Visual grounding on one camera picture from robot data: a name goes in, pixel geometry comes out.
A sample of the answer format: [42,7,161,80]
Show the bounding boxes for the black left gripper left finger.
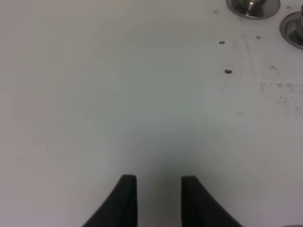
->
[84,175,138,227]

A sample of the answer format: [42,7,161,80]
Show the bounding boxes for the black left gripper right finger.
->
[181,176,241,227]

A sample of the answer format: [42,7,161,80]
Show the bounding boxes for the near stainless steel saucer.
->
[279,11,303,50]

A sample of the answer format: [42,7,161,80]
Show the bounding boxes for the stainless steel saucer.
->
[226,0,281,20]
[279,11,303,50]

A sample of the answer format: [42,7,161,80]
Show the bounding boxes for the far stainless steel saucer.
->
[226,0,281,20]

